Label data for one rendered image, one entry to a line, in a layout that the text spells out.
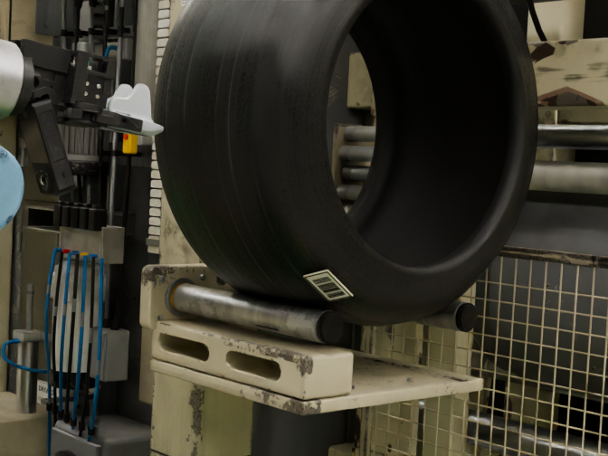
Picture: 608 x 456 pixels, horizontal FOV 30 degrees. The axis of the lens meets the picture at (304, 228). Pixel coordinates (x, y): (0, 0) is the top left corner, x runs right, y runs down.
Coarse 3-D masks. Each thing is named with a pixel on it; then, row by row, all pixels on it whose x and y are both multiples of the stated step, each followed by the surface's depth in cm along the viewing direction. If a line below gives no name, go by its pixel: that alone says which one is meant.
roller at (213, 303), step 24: (192, 288) 173; (192, 312) 172; (216, 312) 166; (240, 312) 162; (264, 312) 158; (288, 312) 155; (312, 312) 152; (336, 312) 152; (312, 336) 151; (336, 336) 151
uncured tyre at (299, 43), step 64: (192, 0) 157; (256, 0) 145; (320, 0) 143; (384, 0) 184; (448, 0) 178; (192, 64) 150; (256, 64) 141; (320, 64) 142; (384, 64) 189; (448, 64) 187; (512, 64) 168; (192, 128) 150; (256, 128) 141; (320, 128) 143; (384, 128) 191; (448, 128) 190; (512, 128) 171; (192, 192) 153; (256, 192) 143; (320, 192) 144; (384, 192) 191; (448, 192) 188; (512, 192) 169; (256, 256) 150; (320, 256) 147; (384, 256) 187; (448, 256) 164; (384, 320) 159
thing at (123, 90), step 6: (126, 84) 140; (120, 90) 139; (126, 90) 140; (114, 96) 139; (120, 96) 139; (126, 96) 140; (108, 102) 138; (126, 114) 140; (102, 126) 137; (120, 132) 140; (126, 132) 139
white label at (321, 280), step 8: (320, 272) 146; (328, 272) 146; (312, 280) 148; (320, 280) 148; (328, 280) 148; (336, 280) 147; (320, 288) 149; (328, 288) 149; (336, 288) 148; (344, 288) 148; (328, 296) 150; (336, 296) 150; (344, 296) 150; (352, 296) 149
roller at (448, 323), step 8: (456, 304) 170; (464, 304) 169; (472, 304) 170; (440, 312) 171; (448, 312) 170; (456, 312) 169; (464, 312) 169; (472, 312) 170; (416, 320) 175; (424, 320) 174; (432, 320) 172; (440, 320) 171; (448, 320) 170; (456, 320) 169; (464, 320) 169; (472, 320) 170; (448, 328) 172; (456, 328) 170; (464, 328) 169
